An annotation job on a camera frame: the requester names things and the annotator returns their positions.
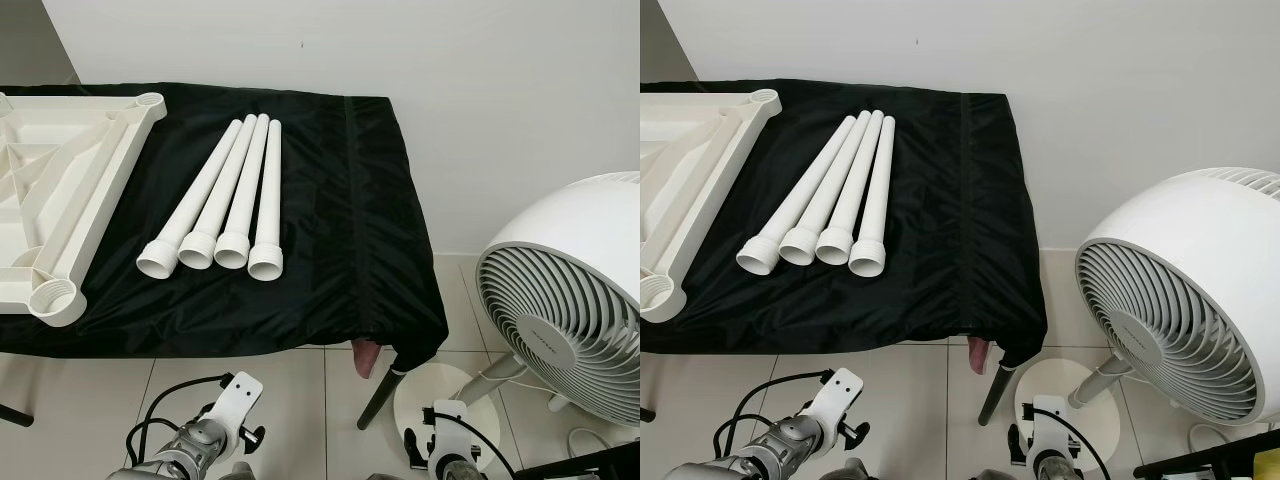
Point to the black stand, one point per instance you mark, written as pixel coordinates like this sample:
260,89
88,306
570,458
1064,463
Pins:
1220,455
590,462

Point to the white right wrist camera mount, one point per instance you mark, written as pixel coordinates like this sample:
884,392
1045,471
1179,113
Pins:
450,430
1050,425

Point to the white plastic table top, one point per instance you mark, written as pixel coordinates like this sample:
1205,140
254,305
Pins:
90,170
700,170

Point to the white plastic table leg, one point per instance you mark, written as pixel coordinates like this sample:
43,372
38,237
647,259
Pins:
800,190
222,190
852,185
269,200
828,185
195,195
246,190
875,195

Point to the grey left robot foot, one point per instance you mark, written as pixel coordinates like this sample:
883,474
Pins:
236,472

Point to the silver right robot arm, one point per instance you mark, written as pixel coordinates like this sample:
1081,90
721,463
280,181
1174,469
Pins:
1055,470
455,470

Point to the black cloth table cover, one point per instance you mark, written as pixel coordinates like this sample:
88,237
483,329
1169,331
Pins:
330,200
950,200

